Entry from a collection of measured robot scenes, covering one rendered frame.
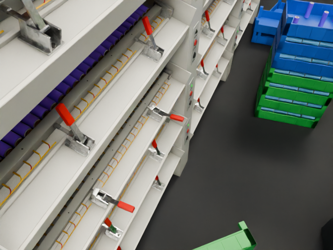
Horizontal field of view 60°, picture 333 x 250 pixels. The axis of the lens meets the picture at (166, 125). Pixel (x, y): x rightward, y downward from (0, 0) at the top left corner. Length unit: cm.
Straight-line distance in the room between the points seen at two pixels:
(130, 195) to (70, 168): 41
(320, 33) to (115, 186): 97
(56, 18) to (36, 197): 24
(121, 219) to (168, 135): 32
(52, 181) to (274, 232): 96
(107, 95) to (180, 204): 77
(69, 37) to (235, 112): 129
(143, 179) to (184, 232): 38
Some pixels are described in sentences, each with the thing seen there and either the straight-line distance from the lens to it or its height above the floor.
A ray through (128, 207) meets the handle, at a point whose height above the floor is 57.
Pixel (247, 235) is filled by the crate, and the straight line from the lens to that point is 101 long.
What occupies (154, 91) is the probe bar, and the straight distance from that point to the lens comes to 79.
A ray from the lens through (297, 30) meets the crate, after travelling 128.
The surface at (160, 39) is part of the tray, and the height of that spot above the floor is 74.
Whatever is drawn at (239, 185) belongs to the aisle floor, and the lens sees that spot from 131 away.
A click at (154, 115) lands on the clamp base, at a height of 56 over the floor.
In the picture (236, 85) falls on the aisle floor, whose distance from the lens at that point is 174.
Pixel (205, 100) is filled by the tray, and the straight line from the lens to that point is 139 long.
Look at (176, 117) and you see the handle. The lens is 74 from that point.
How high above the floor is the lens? 112
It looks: 49 degrees down
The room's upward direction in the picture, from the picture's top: straight up
